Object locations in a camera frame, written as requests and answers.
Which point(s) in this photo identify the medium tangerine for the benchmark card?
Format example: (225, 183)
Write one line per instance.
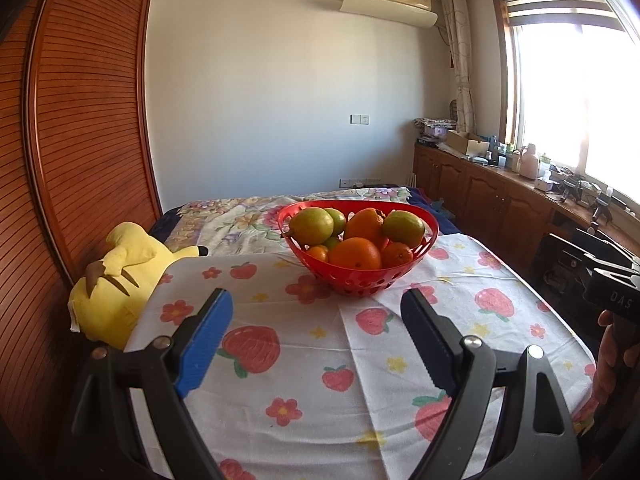
(397, 255)

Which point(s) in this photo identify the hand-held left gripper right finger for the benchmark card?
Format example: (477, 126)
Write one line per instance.
(430, 347)

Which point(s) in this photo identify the floral bed quilt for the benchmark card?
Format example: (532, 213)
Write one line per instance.
(225, 220)

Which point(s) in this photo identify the open cardboard box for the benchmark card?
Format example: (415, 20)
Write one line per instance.
(465, 144)

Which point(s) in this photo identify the patterned folded cloth pile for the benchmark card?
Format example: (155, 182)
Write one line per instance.
(434, 127)

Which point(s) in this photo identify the large orange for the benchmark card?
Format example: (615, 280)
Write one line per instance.
(367, 226)
(355, 254)

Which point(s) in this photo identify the patterned beige curtain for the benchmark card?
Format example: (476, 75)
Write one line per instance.
(460, 60)

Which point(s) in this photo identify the white wall switch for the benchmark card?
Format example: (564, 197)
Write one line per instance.
(360, 119)

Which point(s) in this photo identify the yellow plush toy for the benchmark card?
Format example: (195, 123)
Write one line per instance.
(115, 290)

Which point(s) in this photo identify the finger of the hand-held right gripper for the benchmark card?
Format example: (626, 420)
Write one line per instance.
(567, 245)
(615, 255)

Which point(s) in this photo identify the red perforated plastic basket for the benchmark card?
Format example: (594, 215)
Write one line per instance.
(360, 282)

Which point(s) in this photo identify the green pear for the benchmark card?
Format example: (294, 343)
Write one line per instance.
(403, 227)
(311, 224)

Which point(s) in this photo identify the white wall power strip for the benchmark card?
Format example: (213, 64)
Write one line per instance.
(360, 181)

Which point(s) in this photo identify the wooden slatted wardrobe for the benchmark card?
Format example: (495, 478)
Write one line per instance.
(75, 160)

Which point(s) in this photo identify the small tangerine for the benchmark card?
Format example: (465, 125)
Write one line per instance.
(317, 254)

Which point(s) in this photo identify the long wooden cabinet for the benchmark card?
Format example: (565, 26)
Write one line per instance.
(490, 200)

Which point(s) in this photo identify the wooden framed window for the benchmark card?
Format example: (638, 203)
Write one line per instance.
(565, 85)

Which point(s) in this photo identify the small black tripod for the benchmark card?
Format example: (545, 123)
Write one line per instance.
(569, 190)
(602, 207)

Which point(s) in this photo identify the white plastic bottle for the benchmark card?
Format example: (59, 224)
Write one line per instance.
(529, 162)

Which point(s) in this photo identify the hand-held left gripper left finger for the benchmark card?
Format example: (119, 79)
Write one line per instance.
(205, 345)

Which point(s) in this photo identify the small white box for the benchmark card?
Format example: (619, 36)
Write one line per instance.
(545, 183)

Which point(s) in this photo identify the person's right hand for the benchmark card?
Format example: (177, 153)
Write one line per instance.
(612, 355)

